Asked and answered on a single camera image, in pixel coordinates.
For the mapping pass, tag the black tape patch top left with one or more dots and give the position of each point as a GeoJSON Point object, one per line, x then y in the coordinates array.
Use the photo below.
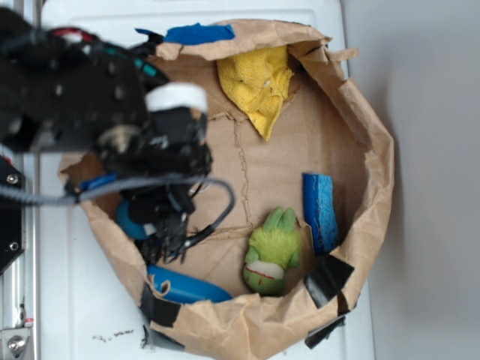
{"type": "Point", "coordinates": [148, 47]}

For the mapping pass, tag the blue sponge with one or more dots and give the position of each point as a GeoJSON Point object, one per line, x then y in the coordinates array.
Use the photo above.
{"type": "Point", "coordinates": [319, 212]}

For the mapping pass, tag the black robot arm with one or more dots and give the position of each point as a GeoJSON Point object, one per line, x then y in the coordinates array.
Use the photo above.
{"type": "Point", "coordinates": [65, 90]}

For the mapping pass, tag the aluminium frame rail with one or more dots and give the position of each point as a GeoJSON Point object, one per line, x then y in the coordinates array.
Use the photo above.
{"type": "Point", "coordinates": [19, 334]}

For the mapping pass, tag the black tape patch bottom left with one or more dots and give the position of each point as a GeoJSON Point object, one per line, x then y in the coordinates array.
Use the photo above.
{"type": "Point", "coordinates": [160, 311]}

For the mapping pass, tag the black tape strip bottom right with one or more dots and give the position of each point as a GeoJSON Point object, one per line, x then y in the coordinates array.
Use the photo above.
{"type": "Point", "coordinates": [315, 337]}

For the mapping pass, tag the green plush toy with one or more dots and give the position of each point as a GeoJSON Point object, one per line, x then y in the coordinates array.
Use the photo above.
{"type": "Point", "coordinates": [273, 248]}

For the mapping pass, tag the blue plastic bowl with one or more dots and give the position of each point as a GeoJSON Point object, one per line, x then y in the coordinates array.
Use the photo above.
{"type": "Point", "coordinates": [184, 289]}

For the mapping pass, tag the blue tape strip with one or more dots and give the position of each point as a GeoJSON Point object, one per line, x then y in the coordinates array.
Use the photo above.
{"type": "Point", "coordinates": [196, 34]}

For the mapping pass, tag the brown paper bag bin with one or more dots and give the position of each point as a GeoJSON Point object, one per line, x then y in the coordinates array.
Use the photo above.
{"type": "Point", "coordinates": [325, 126]}

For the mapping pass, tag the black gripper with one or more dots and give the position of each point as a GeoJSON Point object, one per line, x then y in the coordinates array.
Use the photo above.
{"type": "Point", "coordinates": [157, 141]}

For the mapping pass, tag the black tape patch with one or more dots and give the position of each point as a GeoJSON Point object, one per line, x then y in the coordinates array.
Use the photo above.
{"type": "Point", "coordinates": [160, 311]}
{"type": "Point", "coordinates": [327, 279]}
{"type": "Point", "coordinates": [148, 47]}

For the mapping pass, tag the black tape patch right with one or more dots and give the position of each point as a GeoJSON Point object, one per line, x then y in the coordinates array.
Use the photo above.
{"type": "Point", "coordinates": [327, 279]}

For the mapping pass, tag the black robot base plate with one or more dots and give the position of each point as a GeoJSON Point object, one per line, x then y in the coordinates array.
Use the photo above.
{"type": "Point", "coordinates": [12, 238]}

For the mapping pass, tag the blue ball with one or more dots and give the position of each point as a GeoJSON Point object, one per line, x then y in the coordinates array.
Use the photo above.
{"type": "Point", "coordinates": [132, 229]}

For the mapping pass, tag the yellow cloth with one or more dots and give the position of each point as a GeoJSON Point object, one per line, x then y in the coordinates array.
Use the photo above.
{"type": "Point", "coordinates": [257, 82]}

